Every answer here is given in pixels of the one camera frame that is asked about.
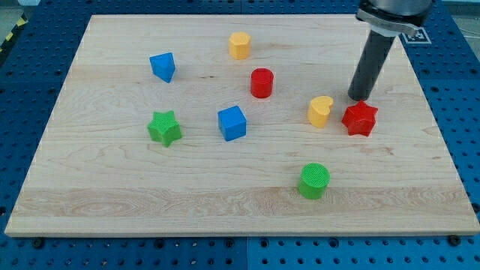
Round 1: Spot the blue triangle block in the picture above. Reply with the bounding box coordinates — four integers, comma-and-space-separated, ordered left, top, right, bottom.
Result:
149, 52, 176, 83

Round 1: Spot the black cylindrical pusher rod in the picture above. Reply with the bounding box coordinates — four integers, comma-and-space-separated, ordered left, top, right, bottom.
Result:
348, 30, 395, 101

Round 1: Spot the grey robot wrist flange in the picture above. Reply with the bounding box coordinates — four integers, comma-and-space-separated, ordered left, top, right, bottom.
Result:
355, 0, 433, 37

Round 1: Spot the yellow hexagon block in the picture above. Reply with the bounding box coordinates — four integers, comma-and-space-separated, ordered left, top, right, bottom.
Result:
229, 31, 251, 60

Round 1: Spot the yellow heart block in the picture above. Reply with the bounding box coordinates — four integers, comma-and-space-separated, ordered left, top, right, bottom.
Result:
307, 96, 334, 128

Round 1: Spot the blue cube block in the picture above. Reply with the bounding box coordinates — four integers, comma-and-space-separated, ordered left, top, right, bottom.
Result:
217, 106, 247, 141

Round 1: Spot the red star block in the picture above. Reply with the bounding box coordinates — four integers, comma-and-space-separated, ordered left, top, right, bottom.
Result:
341, 100, 378, 137

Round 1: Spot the green star block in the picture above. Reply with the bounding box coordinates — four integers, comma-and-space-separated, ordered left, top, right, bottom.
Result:
147, 110, 182, 147

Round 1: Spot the red cylinder block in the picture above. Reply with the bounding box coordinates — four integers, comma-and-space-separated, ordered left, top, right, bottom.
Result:
250, 67, 275, 98

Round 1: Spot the green cylinder block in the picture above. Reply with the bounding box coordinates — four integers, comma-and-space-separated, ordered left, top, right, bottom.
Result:
298, 163, 330, 200

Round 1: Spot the light wooden board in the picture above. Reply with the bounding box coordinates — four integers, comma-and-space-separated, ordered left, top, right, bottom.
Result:
5, 15, 479, 238

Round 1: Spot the black white fiducial tag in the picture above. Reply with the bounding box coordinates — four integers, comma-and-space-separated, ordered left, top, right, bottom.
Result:
401, 27, 431, 44

